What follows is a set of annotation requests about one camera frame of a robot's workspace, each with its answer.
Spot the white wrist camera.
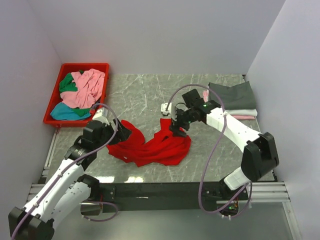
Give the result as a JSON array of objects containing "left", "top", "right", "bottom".
[
  {"left": 92, "top": 107, "right": 109, "bottom": 124},
  {"left": 160, "top": 102, "right": 172, "bottom": 117}
]

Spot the folded white t-shirt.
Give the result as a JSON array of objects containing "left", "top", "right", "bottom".
[{"left": 225, "top": 109, "right": 258, "bottom": 117}]

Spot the folded dark grey t-shirt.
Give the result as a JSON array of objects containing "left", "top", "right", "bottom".
[{"left": 208, "top": 81, "right": 257, "bottom": 110}]

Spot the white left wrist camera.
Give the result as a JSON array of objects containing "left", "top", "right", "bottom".
[{"left": 92, "top": 107, "right": 109, "bottom": 124}]

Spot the crumpled green t-shirt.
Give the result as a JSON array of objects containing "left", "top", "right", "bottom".
[{"left": 59, "top": 73, "right": 90, "bottom": 117}]

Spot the folded pink t-shirt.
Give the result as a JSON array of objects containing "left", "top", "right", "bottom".
[{"left": 230, "top": 114, "right": 255, "bottom": 120}]

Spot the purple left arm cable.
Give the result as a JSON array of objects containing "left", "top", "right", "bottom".
[{"left": 10, "top": 103, "right": 119, "bottom": 238}]

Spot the crumpled pink t-shirt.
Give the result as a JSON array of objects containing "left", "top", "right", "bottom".
[{"left": 60, "top": 68, "right": 105, "bottom": 109}]

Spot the aluminium frame rail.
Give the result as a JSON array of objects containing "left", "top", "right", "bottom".
[{"left": 26, "top": 181, "right": 291, "bottom": 206}]

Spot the crumpled teal t-shirt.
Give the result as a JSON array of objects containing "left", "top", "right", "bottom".
[{"left": 50, "top": 102, "right": 91, "bottom": 121}]

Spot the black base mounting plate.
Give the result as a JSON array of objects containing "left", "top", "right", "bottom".
[{"left": 79, "top": 181, "right": 251, "bottom": 217}]

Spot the red t-shirt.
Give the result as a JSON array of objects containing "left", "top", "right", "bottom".
[{"left": 106, "top": 118, "right": 192, "bottom": 167}]

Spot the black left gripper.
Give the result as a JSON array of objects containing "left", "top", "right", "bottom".
[{"left": 94, "top": 117, "right": 132, "bottom": 150}]

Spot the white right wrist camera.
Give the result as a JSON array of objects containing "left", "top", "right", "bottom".
[{"left": 160, "top": 102, "right": 172, "bottom": 117}]

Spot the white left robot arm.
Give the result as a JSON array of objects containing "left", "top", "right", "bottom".
[{"left": 8, "top": 119, "right": 132, "bottom": 240}]

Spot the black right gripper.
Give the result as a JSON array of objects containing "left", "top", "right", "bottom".
[{"left": 169, "top": 107, "right": 196, "bottom": 138}]

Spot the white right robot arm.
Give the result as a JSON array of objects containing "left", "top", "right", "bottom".
[{"left": 161, "top": 89, "right": 279, "bottom": 200}]

